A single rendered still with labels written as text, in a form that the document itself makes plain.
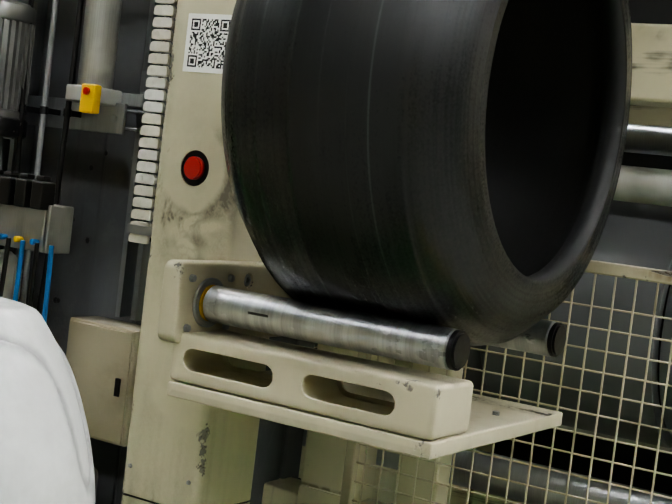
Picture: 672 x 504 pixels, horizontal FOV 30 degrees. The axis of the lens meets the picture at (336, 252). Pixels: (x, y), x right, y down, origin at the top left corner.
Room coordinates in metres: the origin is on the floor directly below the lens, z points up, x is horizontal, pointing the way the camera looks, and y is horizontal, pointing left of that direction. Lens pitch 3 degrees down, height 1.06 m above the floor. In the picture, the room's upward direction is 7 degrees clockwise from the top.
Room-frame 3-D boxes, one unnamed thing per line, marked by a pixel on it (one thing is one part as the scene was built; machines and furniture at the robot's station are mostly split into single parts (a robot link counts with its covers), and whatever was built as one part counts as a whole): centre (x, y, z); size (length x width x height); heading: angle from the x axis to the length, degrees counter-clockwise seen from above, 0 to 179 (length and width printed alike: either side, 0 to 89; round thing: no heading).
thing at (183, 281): (1.64, 0.08, 0.90); 0.40 x 0.03 x 0.10; 148
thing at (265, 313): (1.43, 0.00, 0.90); 0.35 x 0.05 x 0.05; 58
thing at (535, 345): (1.67, -0.15, 0.90); 0.35 x 0.05 x 0.05; 58
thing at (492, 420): (1.55, -0.07, 0.80); 0.37 x 0.36 x 0.02; 148
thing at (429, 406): (1.43, 0.01, 0.83); 0.36 x 0.09 x 0.06; 58
